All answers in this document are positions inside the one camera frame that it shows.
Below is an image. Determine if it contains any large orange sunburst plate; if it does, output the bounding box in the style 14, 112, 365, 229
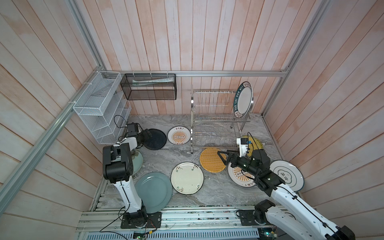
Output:
228, 165, 256, 188

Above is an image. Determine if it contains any black round plate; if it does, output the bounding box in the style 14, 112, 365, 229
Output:
144, 129, 167, 151

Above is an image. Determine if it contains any light green flower plate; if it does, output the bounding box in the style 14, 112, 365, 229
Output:
131, 150, 144, 174

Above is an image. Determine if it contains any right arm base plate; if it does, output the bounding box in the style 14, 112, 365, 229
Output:
236, 210, 268, 226

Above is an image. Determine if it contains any stainless steel dish rack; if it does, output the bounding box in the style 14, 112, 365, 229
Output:
190, 88, 253, 154

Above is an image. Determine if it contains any black wire mesh basket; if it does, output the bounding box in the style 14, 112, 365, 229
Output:
120, 73, 177, 101

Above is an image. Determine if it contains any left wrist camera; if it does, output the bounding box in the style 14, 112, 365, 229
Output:
124, 123, 140, 138

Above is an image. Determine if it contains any white wire mesh shelf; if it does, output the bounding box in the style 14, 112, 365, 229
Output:
74, 71, 132, 145

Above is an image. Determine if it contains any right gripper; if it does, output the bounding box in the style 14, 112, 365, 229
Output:
218, 148, 259, 178

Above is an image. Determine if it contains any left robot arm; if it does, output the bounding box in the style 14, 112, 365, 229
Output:
103, 130, 152, 228

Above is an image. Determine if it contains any cream floral plate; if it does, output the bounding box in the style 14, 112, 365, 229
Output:
171, 162, 204, 195

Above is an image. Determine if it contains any aluminium frame rail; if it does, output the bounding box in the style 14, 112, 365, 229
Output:
108, 70, 288, 77

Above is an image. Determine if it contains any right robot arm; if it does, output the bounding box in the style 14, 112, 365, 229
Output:
217, 150, 356, 240

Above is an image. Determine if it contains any white plate green lettered rim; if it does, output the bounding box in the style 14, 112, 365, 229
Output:
233, 82, 253, 118

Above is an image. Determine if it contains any large teal plate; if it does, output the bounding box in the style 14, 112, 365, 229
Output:
135, 172, 173, 214

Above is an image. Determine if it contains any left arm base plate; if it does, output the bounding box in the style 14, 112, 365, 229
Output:
121, 212, 162, 229

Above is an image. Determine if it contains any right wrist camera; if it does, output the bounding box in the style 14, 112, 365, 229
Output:
237, 136, 249, 157

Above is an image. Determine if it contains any small orange sunburst plate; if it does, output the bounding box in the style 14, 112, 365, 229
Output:
167, 126, 191, 146

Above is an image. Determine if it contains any orange woven pattern plate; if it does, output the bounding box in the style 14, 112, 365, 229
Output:
200, 148, 226, 173

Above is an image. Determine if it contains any white plate black cloud motif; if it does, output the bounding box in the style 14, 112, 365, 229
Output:
270, 160, 305, 192

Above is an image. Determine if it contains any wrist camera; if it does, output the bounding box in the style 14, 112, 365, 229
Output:
237, 136, 249, 157
124, 123, 140, 138

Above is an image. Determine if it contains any yellow woven pattern plate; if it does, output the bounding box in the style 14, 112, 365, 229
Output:
242, 135, 264, 158

